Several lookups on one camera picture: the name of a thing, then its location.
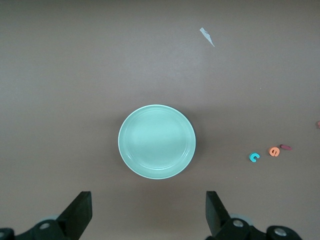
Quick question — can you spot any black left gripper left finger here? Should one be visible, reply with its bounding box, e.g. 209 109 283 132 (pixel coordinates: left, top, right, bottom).
0 191 93 240

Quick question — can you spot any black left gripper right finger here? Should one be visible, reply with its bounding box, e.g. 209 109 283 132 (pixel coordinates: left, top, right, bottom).
204 191 303 240

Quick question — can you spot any orange foam letter e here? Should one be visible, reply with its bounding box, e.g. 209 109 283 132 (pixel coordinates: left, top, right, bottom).
268 146 281 158

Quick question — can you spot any green round plate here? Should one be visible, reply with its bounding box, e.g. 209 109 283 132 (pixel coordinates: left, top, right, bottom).
117 104 197 180

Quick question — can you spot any brown table cover sheet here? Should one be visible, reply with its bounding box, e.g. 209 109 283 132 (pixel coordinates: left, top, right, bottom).
0 0 320 240

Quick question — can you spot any white paper scrap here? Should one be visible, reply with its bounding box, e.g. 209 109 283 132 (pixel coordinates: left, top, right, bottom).
199 27 216 48

